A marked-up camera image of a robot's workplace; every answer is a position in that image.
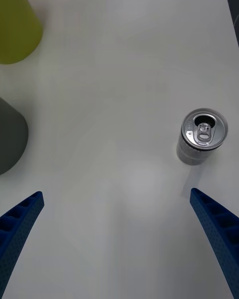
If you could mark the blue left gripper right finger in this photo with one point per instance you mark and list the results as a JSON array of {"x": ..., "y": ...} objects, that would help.
[{"x": 221, "y": 231}]

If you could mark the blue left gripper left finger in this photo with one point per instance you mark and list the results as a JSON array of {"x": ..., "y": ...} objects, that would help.
[{"x": 17, "y": 229}]

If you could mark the silver drink can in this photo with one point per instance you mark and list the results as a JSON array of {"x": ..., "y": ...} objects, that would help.
[{"x": 201, "y": 134}]

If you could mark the grey plastic bin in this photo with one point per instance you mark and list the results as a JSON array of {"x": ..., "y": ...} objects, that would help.
[{"x": 11, "y": 137}]

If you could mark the yellow-green plastic bin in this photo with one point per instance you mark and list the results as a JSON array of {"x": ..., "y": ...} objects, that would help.
[{"x": 17, "y": 25}]

